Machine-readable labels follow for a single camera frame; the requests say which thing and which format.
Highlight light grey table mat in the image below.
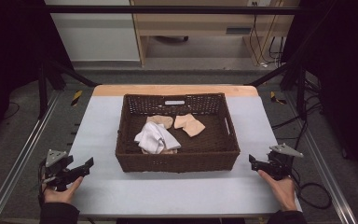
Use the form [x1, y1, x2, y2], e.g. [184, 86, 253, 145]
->
[68, 95, 303, 217]

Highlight black metal crossbar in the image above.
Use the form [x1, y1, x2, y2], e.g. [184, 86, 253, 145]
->
[43, 5, 312, 16]

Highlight black metal stand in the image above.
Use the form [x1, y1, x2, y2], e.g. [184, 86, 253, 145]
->
[244, 61, 308, 120]
[37, 58, 101, 120]

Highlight brown wicker basket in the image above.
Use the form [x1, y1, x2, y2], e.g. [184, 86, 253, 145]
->
[115, 92, 241, 174]

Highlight white sock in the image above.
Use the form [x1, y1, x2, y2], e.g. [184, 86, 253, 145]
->
[133, 120, 182, 155]

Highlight yellow black tape strip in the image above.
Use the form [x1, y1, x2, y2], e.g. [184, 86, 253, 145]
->
[70, 90, 84, 107]
[269, 91, 287, 105]

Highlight person's left hand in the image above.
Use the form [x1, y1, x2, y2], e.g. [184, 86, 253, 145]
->
[42, 175, 84, 205]

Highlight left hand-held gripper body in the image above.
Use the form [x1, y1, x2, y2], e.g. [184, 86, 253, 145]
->
[43, 148, 76, 191]

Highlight black hanging cables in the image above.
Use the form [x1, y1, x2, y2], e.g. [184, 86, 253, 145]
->
[249, 1, 287, 68]

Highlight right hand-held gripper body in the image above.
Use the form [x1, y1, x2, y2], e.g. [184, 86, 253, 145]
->
[268, 143, 305, 182]

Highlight black curtain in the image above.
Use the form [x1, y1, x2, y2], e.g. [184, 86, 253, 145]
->
[281, 0, 358, 185]
[0, 0, 75, 150]

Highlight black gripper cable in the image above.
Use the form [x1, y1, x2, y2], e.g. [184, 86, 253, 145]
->
[290, 167, 333, 211]

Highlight person's right hand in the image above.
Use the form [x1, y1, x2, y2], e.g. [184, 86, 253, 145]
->
[256, 169, 298, 213]

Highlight aluminium rail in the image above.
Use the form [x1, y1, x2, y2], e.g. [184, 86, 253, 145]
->
[0, 91, 62, 224]
[283, 91, 358, 224]

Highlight yellow cable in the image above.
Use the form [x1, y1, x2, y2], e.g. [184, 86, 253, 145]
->
[250, 0, 284, 65]

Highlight wooden desk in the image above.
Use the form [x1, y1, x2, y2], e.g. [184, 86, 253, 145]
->
[129, 0, 301, 68]

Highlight white cabinet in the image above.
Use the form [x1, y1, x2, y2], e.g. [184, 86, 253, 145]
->
[44, 0, 141, 63]

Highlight black floor cable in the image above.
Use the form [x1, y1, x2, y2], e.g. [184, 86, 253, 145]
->
[2, 100, 21, 121]
[271, 77, 324, 150]

